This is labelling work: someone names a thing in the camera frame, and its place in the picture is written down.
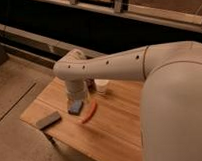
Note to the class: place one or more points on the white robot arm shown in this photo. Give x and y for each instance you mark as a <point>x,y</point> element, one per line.
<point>171,100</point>

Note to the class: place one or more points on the dark red bowl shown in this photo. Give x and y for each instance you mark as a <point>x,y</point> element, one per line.
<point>91,85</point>

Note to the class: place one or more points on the wooden table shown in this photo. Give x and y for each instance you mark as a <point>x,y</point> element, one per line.
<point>112,134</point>

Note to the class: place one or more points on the blue sponge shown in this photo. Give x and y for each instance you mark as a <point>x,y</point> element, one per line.
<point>76,107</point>

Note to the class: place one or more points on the white grey sponge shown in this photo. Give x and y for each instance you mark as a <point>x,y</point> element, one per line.
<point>48,120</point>

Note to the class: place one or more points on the white cup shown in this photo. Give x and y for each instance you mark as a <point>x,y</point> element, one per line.
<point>101,85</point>

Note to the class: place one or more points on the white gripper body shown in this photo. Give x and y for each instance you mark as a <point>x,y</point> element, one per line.
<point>76,90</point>

